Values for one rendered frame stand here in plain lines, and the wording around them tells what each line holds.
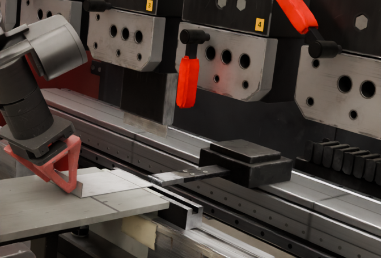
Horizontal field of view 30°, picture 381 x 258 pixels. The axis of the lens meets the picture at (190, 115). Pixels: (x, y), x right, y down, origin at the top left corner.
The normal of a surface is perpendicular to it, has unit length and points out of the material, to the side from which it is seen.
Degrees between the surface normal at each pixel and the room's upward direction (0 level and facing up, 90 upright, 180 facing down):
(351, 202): 0
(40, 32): 58
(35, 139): 30
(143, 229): 90
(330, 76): 90
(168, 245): 90
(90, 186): 0
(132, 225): 90
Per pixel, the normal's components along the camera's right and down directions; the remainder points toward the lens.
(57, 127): -0.28, -0.82
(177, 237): -0.73, 0.06
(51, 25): 0.14, -0.33
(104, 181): 0.11, -0.97
